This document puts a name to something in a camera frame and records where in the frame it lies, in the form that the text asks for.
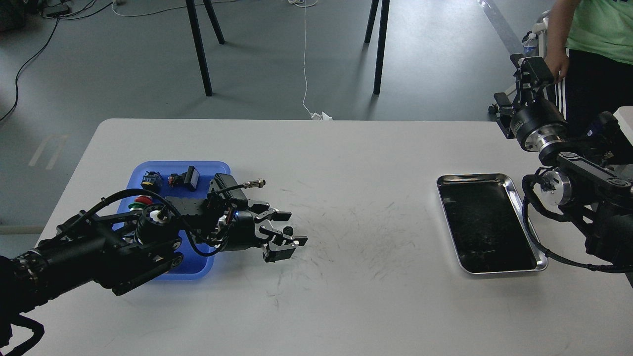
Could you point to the white rolling chair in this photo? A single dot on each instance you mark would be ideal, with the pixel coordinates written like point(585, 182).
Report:
point(533, 44)

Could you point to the black table leg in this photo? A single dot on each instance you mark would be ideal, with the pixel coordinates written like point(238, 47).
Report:
point(198, 41)
point(384, 6)

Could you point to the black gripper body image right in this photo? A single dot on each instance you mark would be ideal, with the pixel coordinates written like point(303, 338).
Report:
point(535, 123)

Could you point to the red green push button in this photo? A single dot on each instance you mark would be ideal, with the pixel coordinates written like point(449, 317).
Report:
point(140, 202)

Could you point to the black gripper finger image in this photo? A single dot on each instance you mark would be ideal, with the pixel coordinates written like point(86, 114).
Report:
point(532, 76)
point(263, 211)
point(504, 110)
point(276, 246)

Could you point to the black table leg right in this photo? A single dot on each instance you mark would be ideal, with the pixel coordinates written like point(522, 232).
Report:
point(384, 6)

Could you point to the black rocker switch connector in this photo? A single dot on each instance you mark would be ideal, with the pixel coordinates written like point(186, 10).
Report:
point(188, 179)

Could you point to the black robot arm image left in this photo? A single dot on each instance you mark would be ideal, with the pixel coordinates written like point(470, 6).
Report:
point(130, 238)

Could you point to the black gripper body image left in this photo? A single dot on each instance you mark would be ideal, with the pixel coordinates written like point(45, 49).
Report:
point(243, 231)

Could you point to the silver metal tray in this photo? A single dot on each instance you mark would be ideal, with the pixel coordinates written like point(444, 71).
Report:
point(487, 204)

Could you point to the black table leg left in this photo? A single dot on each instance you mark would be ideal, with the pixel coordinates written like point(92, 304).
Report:
point(198, 41)

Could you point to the black yellow selector switch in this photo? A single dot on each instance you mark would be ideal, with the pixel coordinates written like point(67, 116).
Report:
point(152, 181)

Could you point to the person in green shirt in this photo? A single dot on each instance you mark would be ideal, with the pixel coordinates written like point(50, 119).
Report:
point(590, 54)

